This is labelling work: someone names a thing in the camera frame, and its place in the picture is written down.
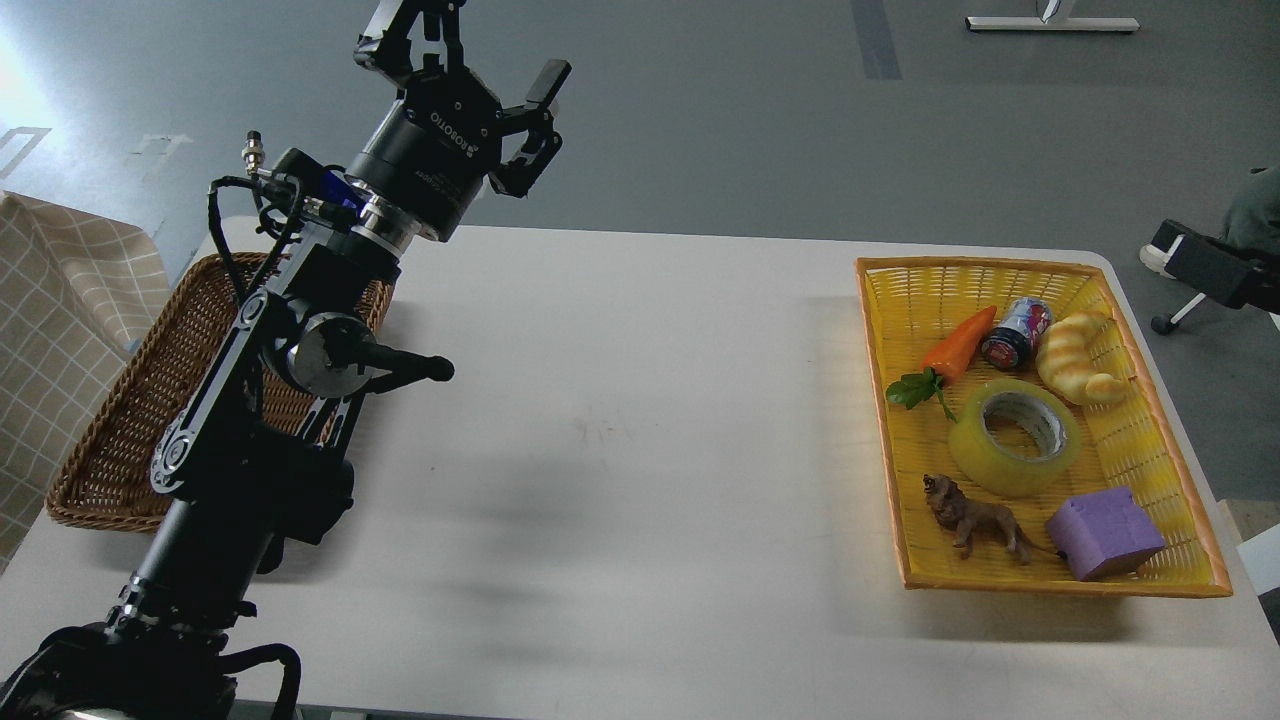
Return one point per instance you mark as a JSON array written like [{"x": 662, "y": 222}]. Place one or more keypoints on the yellow plastic basket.
[{"x": 908, "y": 306}]

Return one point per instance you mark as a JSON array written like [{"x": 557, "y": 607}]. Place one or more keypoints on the brown wicker basket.
[{"x": 105, "y": 483}]

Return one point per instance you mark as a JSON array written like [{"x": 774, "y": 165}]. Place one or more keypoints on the orange toy carrot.
[{"x": 943, "y": 366}]

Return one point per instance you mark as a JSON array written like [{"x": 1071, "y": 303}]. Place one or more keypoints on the white metal stand base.
[{"x": 1055, "y": 17}]

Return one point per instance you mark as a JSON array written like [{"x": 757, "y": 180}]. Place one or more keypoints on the purple foam block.
[{"x": 1104, "y": 534}]

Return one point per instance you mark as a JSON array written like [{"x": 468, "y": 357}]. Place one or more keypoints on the yellow tape roll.
[{"x": 1014, "y": 439}]

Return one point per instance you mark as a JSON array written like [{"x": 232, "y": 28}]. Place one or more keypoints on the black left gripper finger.
[
  {"x": 534, "y": 120},
  {"x": 385, "y": 45}
]

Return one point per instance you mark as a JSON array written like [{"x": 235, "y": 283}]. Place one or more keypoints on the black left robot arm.
[{"x": 258, "y": 454}]

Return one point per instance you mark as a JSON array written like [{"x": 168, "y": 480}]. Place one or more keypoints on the brown toy lion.
[{"x": 967, "y": 518}]

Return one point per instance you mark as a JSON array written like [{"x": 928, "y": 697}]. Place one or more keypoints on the toy croissant bread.
[{"x": 1065, "y": 366}]

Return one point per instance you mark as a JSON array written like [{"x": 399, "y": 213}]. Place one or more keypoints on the small soda can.
[{"x": 1014, "y": 341}]

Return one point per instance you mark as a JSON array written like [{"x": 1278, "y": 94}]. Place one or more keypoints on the beige checkered cloth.
[{"x": 78, "y": 293}]

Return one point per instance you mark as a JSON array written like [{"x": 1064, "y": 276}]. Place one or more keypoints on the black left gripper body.
[{"x": 429, "y": 153}]

